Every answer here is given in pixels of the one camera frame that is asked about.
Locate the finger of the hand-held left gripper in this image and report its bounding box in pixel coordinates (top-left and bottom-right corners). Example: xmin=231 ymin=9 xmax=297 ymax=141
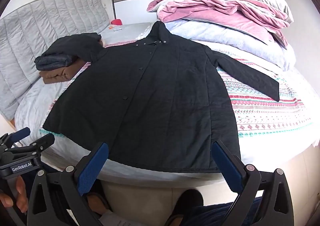
xmin=0 ymin=127 xmax=31 ymax=148
xmin=5 ymin=133 xmax=55 ymax=158

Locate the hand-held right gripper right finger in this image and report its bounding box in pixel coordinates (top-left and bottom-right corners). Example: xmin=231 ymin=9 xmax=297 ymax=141
xmin=211 ymin=140 xmax=294 ymax=226

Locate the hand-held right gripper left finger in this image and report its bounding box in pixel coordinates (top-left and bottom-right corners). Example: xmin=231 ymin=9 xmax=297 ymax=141
xmin=26 ymin=142 xmax=109 ymax=226

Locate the black quilted coat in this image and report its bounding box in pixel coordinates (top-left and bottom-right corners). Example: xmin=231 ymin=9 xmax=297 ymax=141
xmin=41 ymin=21 xmax=280 ymax=174

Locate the person's left hand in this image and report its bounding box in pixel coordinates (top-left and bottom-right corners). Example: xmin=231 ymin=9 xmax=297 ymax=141
xmin=0 ymin=175 xmax=29 ymax=213

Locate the brown slipper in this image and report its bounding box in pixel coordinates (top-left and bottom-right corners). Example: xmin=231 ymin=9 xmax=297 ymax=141
xmin=86 ymin=186 xmax=112 ymax=216

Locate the bed with grey sheet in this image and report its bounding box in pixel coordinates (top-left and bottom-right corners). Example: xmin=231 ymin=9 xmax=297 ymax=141
xmin=14 ymin=22 xmax=320 ymax=189

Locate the person's right leg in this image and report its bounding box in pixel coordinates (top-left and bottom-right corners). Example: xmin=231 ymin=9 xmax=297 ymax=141
xmin=184 ymin=201 xmax=253 ymax=226

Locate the beige bed base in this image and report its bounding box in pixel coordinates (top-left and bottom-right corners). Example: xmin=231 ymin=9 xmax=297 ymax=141
xmin=99 ymin=138 xmax=320 ymax=218

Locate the dark slipper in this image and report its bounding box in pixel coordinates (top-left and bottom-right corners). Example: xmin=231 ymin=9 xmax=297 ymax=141
xmin=165 ymin=189 xmax=205 ymax=226

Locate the folded brown garment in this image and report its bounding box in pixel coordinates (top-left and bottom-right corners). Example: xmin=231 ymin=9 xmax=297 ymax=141
xmin=39 ymin=59 xmax=88 ymax=85

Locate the patterned striped blanket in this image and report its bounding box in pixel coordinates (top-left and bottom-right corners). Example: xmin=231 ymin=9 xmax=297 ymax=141
xmin=40 ymin=32 xmax=314 ymax=141

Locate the folded dark grey garment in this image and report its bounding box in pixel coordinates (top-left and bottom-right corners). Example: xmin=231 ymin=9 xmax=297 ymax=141
xmin=34 ymin=51 xmax=75 ymax=71

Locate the grey quilted headboard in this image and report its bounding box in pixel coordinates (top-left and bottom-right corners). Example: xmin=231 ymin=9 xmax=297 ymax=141
xmin=0 ymin=0 xmax=110 ymax=120

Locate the white quilt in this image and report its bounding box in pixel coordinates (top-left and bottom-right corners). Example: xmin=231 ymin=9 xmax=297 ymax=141
xmin=192 ymin=39 xmax=288 ymax=74

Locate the light blue fleece blanket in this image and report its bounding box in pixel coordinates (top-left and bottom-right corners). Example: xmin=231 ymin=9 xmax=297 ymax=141
xmin=164 ymin=19 xmax=297 ymax=71

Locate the pink velvet blanket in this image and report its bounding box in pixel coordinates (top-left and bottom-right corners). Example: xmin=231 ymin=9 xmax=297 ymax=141
xmin=146 ymin=0 xmax=291 ymax=50

